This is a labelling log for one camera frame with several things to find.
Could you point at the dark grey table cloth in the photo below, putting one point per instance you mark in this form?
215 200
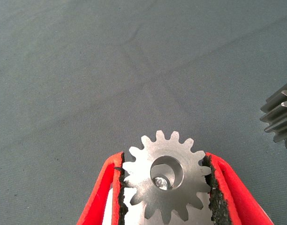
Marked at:
87 70

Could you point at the large steel gear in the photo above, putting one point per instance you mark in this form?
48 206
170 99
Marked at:
279 117

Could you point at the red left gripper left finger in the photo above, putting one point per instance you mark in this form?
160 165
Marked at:
99 199

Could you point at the white gear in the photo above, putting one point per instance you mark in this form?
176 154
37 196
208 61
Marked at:
167 201

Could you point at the round metal plate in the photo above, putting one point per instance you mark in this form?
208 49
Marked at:
136 215

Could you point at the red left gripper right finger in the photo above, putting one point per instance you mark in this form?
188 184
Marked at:
237 201

